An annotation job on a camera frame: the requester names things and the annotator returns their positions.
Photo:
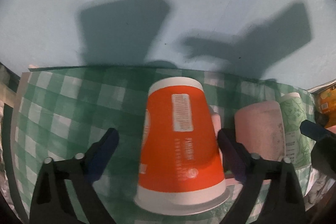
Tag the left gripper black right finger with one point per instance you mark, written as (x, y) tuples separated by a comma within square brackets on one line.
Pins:
[(284, 201)]

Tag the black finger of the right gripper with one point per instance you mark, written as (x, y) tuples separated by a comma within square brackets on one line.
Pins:
[(314, 131)]

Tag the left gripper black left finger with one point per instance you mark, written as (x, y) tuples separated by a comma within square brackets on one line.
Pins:
[(51, 202)]

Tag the orange paper cup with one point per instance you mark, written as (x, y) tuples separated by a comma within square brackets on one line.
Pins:
[(180, 170)]

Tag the green floral paper cup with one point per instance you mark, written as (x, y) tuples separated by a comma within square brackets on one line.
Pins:
[(297, 146)]

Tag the pink plastic cup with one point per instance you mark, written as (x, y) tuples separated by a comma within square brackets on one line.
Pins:
[(259, 131)]

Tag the orange drink bottle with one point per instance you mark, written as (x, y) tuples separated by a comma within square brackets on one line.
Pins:
[(325, 97)]

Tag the silver foil mat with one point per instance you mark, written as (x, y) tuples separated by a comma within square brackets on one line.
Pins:
[(8, 213)]

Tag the green checkered tablecloth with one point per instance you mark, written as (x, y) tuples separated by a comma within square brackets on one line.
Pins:
[(64, 111)]

